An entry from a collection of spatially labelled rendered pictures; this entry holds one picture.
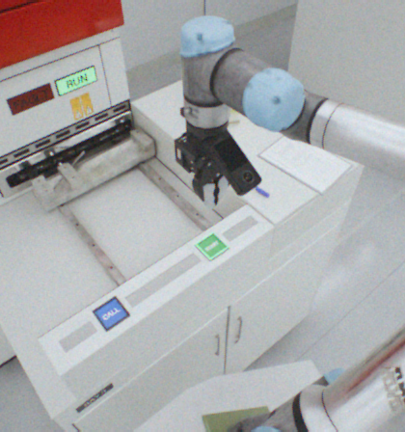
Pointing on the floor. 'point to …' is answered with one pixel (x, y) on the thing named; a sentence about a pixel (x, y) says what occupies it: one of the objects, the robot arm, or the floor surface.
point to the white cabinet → (214, 337)
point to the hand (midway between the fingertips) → (214, 205)
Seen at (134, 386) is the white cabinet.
